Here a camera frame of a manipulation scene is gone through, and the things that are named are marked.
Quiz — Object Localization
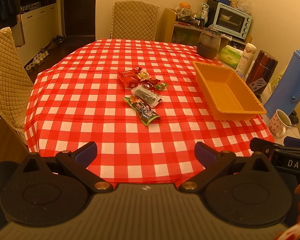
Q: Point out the green long snack packet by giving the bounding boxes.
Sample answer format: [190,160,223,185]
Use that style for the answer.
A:
[123,95,160,126]

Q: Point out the green small candy packet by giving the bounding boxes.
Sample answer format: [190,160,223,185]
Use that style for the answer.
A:
[154,82,168,91]

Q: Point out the large red snack packet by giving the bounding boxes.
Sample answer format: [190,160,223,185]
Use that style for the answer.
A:
[118,70,140,88]

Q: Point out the yellow green candy packet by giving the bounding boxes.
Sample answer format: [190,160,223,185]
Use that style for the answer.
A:
[136,71,151,81]

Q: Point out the small red candy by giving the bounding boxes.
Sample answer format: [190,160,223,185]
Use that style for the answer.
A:
[133,66,142,73]

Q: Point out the dark red foil candy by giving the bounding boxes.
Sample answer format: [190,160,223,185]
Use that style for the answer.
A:
[139,80,156,92]

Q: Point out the white patterned mug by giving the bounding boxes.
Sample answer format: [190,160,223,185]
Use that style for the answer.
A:
[269,109,292,139]

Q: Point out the blue thermos jug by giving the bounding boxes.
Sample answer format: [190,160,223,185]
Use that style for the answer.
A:
[264,49,300,118]

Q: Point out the orange plastic tray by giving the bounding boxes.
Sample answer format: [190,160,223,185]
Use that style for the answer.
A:
[193,61,267,121]

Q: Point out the sunflower seed bag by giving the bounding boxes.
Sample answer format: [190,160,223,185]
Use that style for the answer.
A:
[269,66,288,94]

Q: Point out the grey phone stand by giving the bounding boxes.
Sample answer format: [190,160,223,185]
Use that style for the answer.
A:
[249,77,267,92]

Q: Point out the blue white small box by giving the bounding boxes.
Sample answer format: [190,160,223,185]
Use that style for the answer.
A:
[235,70,246,80]

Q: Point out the brown metal thermos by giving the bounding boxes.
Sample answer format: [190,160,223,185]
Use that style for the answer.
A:
[246,50,278,96]

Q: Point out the white miffy bottle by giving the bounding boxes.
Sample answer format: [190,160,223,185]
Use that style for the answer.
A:
[236,43,257,76]

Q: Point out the red white checkered tablecloth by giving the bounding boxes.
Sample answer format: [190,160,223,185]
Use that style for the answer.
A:
[24,39,273,185]

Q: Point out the green tissue pack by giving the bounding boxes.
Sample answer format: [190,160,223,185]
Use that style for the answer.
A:
[218,45,243,69]

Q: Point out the near quilted beige chair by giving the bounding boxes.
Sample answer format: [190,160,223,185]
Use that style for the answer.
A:
[0,27,33,148]

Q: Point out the quilted beige chair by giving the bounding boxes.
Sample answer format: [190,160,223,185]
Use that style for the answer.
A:
[110,1,160,41]
[0,27,33,148]

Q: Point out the dark glass jar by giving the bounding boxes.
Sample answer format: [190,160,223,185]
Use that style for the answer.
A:
[197,27,221,60]

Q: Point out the shoes on floor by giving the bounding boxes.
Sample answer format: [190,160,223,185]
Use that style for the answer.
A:
[24,35,65,73]

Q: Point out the light blue toaster oven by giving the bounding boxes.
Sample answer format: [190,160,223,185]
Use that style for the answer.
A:
[212,3,253,40]

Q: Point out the wooden shelf unit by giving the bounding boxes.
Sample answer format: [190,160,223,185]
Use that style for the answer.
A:
[156,8,253,49]

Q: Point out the green white bag on shelf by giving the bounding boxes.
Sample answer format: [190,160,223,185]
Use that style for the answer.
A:
[196,3,209,27]

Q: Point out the white cabinet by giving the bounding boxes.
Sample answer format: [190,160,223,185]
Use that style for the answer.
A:
[17,3,59,66]

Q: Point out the clear nut bag on oven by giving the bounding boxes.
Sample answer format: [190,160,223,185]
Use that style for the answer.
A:
[229,0,251,15]

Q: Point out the orange lid snack jar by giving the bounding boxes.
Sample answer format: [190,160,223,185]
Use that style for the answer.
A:
[175,2,192,22]

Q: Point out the far quilted beige chair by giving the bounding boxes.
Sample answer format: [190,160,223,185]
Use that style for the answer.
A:
[110,1,160,41]

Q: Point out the dark wooden door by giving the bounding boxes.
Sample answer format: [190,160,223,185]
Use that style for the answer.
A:
[64,0,96,37]

